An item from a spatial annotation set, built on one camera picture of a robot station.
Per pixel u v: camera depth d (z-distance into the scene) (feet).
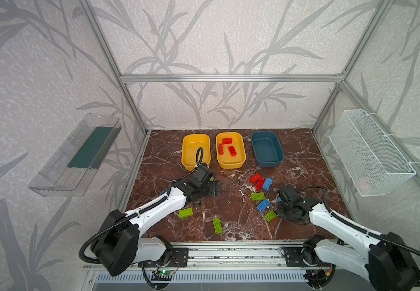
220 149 3.59
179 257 2.42
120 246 1.32
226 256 2.47
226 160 3.32
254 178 3.16
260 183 3.08
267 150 3.55
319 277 2.34
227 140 3.70
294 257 2.41
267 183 3.09
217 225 2.66
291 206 2.11
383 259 1.30
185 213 2.78
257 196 2.97
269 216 2.77
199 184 2.10
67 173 2.09
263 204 2.92
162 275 2.36
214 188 2.46
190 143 3.68
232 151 3.54
